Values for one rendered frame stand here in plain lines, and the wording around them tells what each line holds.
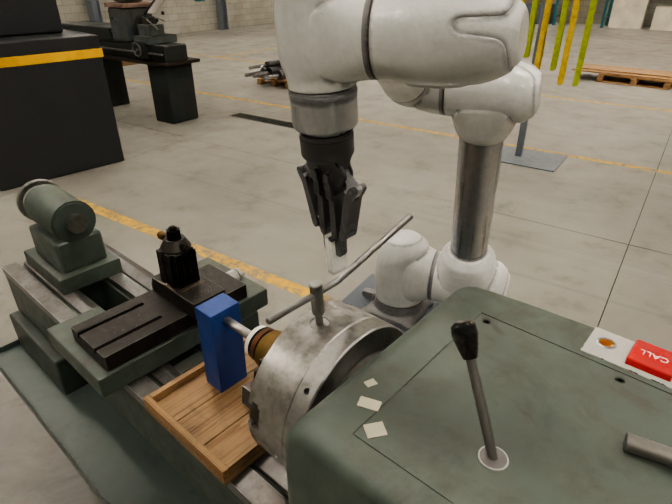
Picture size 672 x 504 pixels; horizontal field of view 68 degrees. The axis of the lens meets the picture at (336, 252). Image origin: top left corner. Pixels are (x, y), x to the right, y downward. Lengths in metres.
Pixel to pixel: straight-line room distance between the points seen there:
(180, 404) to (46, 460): 1.33
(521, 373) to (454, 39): 0.47
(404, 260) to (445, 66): 0.96
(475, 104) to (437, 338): 0.52
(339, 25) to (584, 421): 0.58
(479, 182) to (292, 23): 0.74
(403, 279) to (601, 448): 0.90
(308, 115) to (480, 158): 0.63
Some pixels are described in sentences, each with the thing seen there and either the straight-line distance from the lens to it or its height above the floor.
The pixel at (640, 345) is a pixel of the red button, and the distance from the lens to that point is 0.91.
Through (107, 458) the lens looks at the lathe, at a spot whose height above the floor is 0.54.
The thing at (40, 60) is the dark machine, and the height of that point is 1.08.
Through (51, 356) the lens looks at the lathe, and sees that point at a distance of 1.89.
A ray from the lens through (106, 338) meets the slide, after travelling 1.39.
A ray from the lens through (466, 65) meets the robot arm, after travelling 0.59.
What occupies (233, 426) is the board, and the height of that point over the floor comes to 0.88.
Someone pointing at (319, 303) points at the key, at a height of 1.29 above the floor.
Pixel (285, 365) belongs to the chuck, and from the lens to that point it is 0.85.
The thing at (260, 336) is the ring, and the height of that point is 1.12.
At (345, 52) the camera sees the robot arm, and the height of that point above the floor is 1.68.
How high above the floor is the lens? 1.76
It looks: 29 degrees down
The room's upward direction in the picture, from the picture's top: straight up
